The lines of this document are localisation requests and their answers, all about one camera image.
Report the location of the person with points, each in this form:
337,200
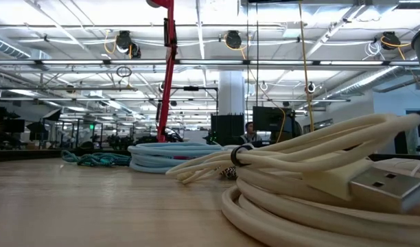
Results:
250,132

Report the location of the white round column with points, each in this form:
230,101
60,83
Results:
231,92

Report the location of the black robot station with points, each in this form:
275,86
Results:
7,130

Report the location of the black gantry frame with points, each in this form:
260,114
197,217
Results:
191,88

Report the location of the black cabinet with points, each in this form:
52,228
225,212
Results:
227,130

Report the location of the red desk lamp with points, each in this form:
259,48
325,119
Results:
169,68

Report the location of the black room monitor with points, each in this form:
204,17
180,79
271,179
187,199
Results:
271,118

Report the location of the long ceiling light strip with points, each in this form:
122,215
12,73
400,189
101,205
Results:
210,62

